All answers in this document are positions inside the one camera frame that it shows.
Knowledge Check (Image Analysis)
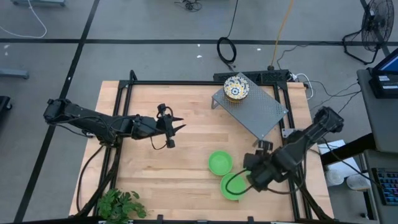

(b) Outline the black cart corner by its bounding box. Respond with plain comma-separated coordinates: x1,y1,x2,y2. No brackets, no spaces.
0,95,13,112

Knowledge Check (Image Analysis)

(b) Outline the white round container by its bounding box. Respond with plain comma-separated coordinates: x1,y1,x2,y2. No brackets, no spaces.
346,173,371,191
325,169,345,187

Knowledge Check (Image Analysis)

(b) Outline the grey cart base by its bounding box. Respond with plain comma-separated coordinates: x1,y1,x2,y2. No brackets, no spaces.
11,0,67,7

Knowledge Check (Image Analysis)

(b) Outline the black diagonal bar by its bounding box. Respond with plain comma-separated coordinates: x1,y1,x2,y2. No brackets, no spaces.
320,133,377,166

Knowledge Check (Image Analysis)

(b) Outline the yellow patterned mini bowl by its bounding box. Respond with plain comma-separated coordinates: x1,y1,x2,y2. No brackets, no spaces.
223,75,251,101

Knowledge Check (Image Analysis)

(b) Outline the green mini bowl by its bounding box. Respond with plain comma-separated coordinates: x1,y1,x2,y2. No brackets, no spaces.
207,150,234,177
220,169,249,202

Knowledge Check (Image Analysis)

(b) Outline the black computer keyboard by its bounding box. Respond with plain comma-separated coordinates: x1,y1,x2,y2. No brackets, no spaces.
371,167,398,207

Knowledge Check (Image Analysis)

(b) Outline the yellow hanging cable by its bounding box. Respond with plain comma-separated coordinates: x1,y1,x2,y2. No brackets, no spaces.
269,0,295,70

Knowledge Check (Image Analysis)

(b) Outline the grey stand foot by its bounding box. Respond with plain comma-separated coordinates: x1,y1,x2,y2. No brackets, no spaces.
0,68,30,80

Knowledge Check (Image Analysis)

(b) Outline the black cable bundle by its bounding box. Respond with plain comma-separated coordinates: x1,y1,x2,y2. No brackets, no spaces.
174,0,203,13

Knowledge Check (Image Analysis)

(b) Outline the black floor fan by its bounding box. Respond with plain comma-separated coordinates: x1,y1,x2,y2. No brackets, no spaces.
341,0,396,65

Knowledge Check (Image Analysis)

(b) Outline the grey perforated metal shelf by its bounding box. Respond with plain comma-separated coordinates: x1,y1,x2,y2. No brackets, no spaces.
211,72,289,147

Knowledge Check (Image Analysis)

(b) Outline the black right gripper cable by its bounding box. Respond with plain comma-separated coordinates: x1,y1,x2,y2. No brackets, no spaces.
224,169,255,196

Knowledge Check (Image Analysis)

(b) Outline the grey side desk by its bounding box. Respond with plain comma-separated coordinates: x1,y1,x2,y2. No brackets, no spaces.
356,68,398,224

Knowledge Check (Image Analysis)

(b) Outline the white paper sheet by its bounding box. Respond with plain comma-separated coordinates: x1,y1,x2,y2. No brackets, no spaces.
317,139,363,180

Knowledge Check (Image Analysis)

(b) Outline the green artificial plant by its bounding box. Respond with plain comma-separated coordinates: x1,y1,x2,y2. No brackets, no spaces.
96,188,147,224

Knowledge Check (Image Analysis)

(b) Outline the black laptop computer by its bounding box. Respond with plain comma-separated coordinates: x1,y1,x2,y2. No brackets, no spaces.
369,47,398,100

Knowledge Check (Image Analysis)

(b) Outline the black hanging cable with coil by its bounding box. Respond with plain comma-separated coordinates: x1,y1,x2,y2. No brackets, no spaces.
216,0,239,71

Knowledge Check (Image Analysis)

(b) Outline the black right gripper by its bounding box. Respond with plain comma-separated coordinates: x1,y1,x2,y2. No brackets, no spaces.
242,140,282,192

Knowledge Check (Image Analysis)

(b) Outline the white floor cable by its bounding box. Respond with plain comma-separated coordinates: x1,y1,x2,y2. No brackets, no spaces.
0,0,48,39

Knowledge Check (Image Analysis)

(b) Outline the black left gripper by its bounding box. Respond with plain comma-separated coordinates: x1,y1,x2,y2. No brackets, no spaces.
130,103,187,149

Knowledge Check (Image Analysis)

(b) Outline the black power strip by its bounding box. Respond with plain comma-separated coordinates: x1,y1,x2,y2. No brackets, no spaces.
213,70,290,84

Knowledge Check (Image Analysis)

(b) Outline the black aluminium table frame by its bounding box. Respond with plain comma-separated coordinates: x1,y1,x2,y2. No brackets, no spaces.
74,70,335,224

